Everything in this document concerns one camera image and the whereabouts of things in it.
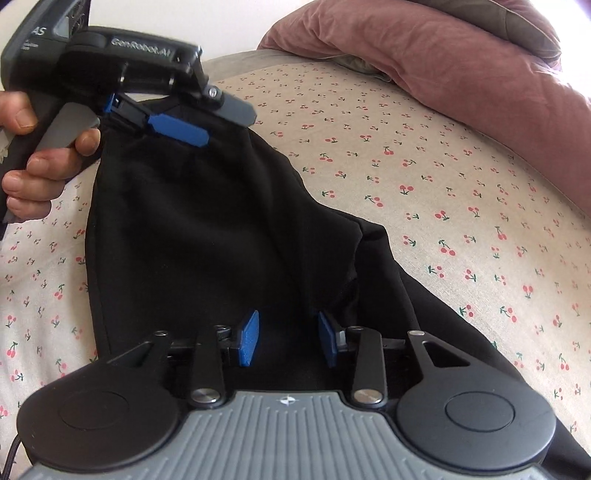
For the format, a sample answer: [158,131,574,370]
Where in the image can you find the pink duvet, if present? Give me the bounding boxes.
[259,1,590,212]

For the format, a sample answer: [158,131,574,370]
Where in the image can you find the pink and grey pillow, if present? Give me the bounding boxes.
[419,0,562,67]

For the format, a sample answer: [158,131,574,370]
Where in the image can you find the cherry print bed sheet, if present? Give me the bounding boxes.
[1,51,590,449]

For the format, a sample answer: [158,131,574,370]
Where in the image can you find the person's left hand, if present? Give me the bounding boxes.
[1,91,101,222]

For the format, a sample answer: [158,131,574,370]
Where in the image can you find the black pants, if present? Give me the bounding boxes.
[84,87,591,480]

